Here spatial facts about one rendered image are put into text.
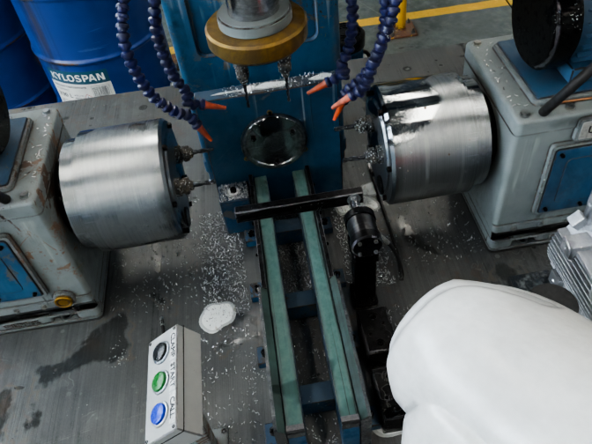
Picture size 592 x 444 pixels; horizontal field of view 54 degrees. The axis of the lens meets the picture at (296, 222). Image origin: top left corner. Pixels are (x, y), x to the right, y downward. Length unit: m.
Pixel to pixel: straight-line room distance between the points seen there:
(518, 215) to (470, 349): 0.92
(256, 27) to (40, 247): 0.57
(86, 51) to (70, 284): 1.51
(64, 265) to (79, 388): 0.25
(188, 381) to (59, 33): 1.94
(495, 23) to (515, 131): 2.68
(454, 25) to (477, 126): 2.62
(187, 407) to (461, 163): 0.66
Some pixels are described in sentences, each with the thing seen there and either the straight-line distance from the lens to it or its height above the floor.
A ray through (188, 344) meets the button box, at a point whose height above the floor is 1.07.
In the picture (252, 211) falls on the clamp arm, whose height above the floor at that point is 1.03.
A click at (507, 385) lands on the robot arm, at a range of 0.39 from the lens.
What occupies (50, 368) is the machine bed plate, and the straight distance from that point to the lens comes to 1.33.
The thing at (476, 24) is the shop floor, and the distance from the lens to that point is 3.77.
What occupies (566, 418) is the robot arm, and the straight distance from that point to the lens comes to 0.39.
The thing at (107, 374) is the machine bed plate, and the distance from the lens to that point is 1.27.
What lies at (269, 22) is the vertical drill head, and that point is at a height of 1.36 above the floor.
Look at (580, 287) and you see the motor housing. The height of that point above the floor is 1.03.
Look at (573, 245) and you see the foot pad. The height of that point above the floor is 1.08.
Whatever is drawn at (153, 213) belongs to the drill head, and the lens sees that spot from 1.12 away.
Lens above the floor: 1.83
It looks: 47 degrees down
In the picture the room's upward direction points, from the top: 8 degrees counter-clockwise
